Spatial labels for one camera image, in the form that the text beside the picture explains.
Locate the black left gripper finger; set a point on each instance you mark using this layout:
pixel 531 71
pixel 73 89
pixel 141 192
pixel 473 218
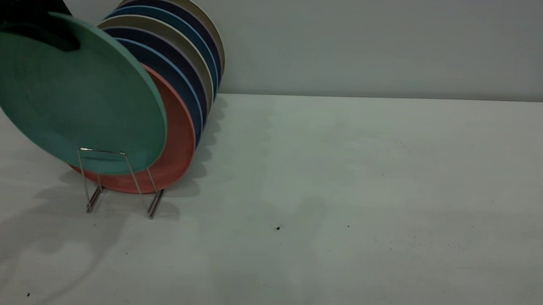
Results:
pixel 50 37

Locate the green round plate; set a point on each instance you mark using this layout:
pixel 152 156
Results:
pixel 69 100

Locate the dark purple plate lavender rim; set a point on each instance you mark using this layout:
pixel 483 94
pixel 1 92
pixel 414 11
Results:
pixel 191 15
pixel 174 50

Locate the teal blue round plate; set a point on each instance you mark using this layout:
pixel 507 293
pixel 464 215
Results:
pixel 180 22

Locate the navy plate light-blue rim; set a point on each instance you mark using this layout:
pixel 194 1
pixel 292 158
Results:
pixel 182 87

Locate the pink round plate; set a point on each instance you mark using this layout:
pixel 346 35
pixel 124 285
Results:
pixel 180 143

